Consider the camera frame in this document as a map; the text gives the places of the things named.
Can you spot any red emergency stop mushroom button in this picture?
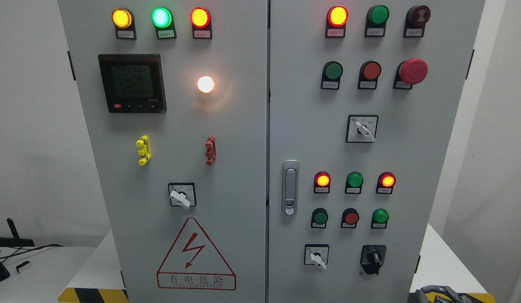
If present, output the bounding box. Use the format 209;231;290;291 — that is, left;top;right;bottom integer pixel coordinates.
393;58;428;90

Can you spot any green lit indicator light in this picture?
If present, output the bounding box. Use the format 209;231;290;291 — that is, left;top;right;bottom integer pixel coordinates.
151;6;177;40

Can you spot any green button lower right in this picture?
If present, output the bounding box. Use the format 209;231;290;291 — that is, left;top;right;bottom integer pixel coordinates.
370;208;390;229

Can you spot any green push button lower left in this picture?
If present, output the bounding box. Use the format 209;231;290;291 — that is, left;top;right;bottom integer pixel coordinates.
310;207;329;229

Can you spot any yellow black hazard tape left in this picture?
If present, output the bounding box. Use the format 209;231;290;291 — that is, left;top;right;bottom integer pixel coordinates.
58;287;129;303

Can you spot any red indicator lower right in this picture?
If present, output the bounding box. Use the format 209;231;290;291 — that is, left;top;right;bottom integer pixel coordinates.
376;171;396;194

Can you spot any black rotary knob switch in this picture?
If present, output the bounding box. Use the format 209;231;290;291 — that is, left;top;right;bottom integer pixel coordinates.
360;245;387;275

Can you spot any red push button upper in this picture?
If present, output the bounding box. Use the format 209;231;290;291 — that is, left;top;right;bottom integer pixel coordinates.
357;60;382;90

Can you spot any red push button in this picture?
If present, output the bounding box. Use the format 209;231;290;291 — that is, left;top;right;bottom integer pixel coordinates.
340;208;360;229
357;60;382;90

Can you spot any red push button lower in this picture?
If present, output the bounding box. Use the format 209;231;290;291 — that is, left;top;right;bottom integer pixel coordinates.
340;208;360;229

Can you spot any red lit indicator lower left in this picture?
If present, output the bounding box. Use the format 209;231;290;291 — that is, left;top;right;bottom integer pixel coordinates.
313;171;331;194

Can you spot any white selector switch left door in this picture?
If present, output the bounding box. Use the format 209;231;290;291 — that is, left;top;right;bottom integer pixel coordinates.
168;183;197;209

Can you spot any red terminal connector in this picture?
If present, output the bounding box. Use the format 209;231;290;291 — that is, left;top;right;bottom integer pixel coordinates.
205;136;217;166

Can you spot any green indicator lower middle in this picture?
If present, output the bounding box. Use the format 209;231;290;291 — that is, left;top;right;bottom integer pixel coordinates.
345;171;364;194

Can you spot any red lit indicator light left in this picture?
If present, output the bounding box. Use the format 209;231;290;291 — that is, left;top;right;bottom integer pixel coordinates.
190;6;212;40

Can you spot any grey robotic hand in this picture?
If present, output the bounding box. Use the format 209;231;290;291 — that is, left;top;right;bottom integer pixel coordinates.
414;285;472;303

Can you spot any red lit indicator top right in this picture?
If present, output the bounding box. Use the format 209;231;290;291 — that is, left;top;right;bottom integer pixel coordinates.
325;5;349;38

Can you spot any black device with antenna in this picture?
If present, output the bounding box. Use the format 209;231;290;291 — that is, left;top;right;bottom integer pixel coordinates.
0;218;35;247

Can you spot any dark red buzzer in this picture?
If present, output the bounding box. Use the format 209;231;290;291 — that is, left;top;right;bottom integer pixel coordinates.
403;5;430;38

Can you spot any grey electrical control cabinet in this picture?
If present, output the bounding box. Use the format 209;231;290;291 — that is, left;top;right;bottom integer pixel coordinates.
58;0;484;303

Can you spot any silver door latch handle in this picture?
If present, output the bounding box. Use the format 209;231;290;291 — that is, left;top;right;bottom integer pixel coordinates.
281;159;299;215

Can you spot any yellow indicator light top left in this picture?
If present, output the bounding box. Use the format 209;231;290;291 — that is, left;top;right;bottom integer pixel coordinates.
112;8;136;40

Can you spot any green push button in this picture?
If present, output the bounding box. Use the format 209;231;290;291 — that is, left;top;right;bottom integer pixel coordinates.
321;60;343;90
310;207;329;229

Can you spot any white glowing lamp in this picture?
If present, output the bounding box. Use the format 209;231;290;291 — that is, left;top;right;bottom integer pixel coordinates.
197;75;215;93

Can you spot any yellow black hazard tape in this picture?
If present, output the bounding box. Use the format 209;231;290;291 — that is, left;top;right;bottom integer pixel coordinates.
426;292;496;303
58;287;129;303

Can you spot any white selector switch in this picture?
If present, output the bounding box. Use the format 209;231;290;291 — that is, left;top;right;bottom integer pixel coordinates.
303;244;329;270
346;114;379;143

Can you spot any yellow terminal connector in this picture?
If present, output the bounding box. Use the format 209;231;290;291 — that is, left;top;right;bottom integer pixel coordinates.
135;136;151;166

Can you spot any black digital power meter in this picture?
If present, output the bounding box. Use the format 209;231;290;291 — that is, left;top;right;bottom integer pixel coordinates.
98;54;167;113

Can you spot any green indicator light top right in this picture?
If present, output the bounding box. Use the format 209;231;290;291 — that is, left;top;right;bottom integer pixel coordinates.
364;5;390;37

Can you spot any green push button upper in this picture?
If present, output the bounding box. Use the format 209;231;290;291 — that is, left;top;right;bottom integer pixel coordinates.
321;60;343;90

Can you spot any red high voltage warning sticker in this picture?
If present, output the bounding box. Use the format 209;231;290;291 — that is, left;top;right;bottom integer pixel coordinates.
157;217;236;291

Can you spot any black cable on table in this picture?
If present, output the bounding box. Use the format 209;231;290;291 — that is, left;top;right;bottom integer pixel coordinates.
0;244;64;264

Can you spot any white selector switch lower right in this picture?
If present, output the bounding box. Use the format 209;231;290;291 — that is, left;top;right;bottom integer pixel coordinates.
303;244;329;270

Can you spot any white selector switch right upper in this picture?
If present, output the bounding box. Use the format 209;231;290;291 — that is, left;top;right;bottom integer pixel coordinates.
346;114;379;143

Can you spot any yellow black hazard tape right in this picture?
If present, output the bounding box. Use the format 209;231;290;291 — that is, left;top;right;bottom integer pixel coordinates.
426;292;496;303

